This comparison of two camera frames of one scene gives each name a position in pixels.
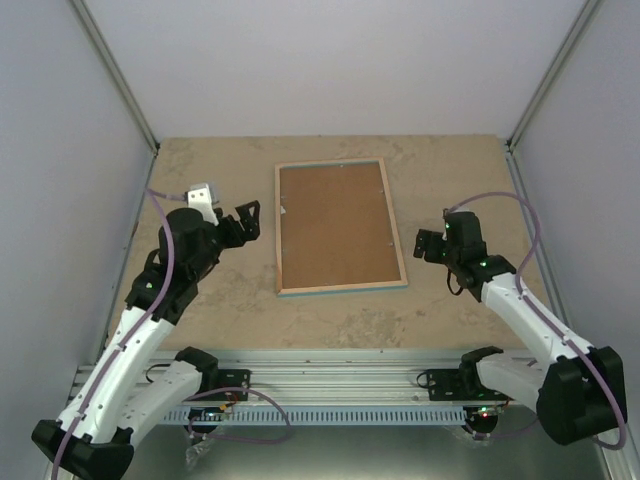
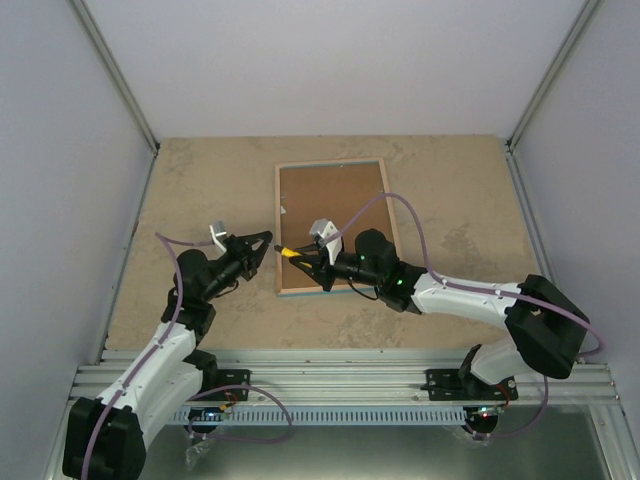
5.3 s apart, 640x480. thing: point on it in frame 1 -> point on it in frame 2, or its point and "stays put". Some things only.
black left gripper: [251, 227] -> [257, 257]
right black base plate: [446, 385] stays put
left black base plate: [230, 378] stays put
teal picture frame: [336, 229] stays put
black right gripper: [432, 253] -> [321, 273]
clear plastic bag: [195, 451] stays put
